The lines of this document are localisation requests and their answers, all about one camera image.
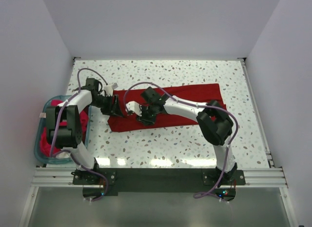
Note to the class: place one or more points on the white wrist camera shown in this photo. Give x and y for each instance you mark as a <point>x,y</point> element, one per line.
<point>109,89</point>
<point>133,107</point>

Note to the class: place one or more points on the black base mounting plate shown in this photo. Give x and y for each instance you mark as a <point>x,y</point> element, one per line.
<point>199,181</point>

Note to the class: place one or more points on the aluminium frame rail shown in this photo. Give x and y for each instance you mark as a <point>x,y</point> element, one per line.
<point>254,177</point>

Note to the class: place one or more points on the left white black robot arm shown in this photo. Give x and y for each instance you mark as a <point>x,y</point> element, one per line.
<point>63,127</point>

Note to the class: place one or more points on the dark red t-shirt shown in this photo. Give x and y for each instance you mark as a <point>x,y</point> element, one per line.
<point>182,109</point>

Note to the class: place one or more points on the teal plastic laundry basket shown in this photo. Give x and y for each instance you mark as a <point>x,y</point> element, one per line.
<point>42,148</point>

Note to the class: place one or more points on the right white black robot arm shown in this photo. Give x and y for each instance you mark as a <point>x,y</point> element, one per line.
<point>214,122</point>

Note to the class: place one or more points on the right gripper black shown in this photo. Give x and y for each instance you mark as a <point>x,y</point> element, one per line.
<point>145,120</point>

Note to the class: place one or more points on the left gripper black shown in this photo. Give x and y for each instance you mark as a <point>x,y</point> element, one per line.
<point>113,109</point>

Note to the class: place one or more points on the white cloth in basket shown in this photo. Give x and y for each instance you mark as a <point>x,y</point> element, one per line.
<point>63,155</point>

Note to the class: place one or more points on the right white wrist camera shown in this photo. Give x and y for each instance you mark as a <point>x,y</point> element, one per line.
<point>133,107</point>

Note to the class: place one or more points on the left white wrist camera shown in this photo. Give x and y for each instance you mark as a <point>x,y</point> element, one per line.
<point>109,89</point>

